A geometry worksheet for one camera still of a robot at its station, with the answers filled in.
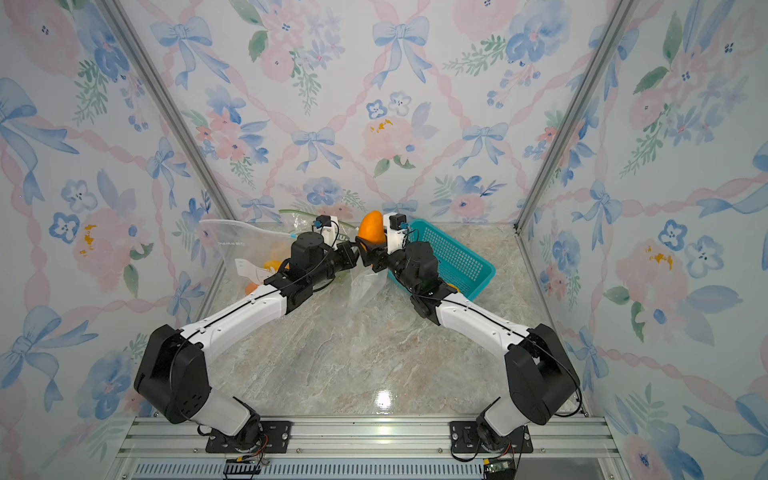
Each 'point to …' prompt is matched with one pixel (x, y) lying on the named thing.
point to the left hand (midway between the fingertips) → (367, 242)
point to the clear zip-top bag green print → (296, 222)
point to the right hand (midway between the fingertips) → (370, 233)
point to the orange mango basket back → (372, 228)
